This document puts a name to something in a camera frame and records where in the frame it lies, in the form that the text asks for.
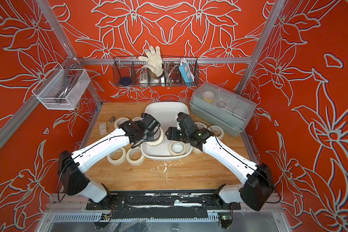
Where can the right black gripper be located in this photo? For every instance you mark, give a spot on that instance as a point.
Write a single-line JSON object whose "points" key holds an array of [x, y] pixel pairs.
{"points": [[172, 132]]}

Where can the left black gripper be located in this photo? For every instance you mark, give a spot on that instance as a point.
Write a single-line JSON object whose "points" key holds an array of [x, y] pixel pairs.
{"points": [[152, 135]]}

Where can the masking tape roll eight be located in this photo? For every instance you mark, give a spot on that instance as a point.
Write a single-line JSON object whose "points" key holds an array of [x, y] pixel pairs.
{"points": [[200, 125]]}

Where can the masking tape roll eleven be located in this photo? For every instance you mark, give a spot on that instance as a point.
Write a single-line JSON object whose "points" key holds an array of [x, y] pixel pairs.
{"points": [[177, 148]]}

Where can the masking tape roll six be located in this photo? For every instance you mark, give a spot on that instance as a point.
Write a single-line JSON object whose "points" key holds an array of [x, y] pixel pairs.
{"points": [[158, 140]]}

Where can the masking tape roll four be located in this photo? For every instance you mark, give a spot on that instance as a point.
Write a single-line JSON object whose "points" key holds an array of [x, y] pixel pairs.
{"points": [[120, 121]]}

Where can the masking tape roll nine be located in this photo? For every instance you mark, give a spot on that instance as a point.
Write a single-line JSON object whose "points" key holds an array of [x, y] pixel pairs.
{"points": [[218, 131]]}

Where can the white plastic storage tray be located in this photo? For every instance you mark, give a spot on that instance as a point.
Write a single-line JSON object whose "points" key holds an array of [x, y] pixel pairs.
{"points": [[165, 113]]}

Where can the masking tape roll ten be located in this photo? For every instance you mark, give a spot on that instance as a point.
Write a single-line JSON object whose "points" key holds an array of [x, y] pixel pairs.
{"points": [[134, 156]]}

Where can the masking tape roll one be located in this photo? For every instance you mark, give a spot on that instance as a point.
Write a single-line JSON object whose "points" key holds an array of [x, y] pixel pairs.
{"points": [[137, 119]]}

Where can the masking tape roll seven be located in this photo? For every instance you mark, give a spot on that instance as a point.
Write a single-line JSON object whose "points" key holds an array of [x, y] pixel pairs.
{"points": [[196, 150]]}

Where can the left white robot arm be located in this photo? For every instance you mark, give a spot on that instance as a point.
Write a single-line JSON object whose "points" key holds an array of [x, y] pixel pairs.
{"points": [[72, 166]]}

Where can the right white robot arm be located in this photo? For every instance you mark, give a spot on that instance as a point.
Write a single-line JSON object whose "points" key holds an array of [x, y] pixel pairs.
{"points": [[256, 179]]}

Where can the masking tape roll twelve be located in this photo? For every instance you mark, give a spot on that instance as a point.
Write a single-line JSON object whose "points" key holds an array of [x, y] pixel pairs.
{"points": [[117, 157]]}

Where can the small clear plastic box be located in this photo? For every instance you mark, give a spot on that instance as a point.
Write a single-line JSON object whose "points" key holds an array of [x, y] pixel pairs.
{"points": [[103, 129]]}

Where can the grey lidded plastic box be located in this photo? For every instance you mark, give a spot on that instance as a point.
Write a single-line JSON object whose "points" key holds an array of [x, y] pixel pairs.
{"points": [[223, 108]]}

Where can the metal pipe tee fitting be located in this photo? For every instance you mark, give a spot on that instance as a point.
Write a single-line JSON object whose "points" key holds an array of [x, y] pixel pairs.
{"points": [[112, 119]]}

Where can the white power strip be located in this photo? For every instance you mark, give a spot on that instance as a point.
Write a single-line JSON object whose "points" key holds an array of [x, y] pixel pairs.
{"points": [[143, 78]]}

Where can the dark blue round container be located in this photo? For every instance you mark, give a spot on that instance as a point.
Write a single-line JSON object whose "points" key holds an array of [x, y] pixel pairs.
{"points": [[125, 81]]}

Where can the blue white device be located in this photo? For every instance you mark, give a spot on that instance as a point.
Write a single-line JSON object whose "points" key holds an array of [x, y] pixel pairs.
{"points": [[186, 72]]}

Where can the white work glove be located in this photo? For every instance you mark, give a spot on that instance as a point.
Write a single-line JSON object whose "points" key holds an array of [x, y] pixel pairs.
{"points": [[153, 60]]}

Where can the black wire wall basket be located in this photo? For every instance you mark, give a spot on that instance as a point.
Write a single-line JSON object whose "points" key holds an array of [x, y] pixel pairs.
{"points": [[168, 72]]}

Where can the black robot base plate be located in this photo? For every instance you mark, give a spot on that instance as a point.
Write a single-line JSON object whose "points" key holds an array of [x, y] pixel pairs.
{"points": [[163, 204]]}

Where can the white mesh wall basket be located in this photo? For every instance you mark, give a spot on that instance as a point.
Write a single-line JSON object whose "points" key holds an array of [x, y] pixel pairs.
{"points": [[62, 88]]}

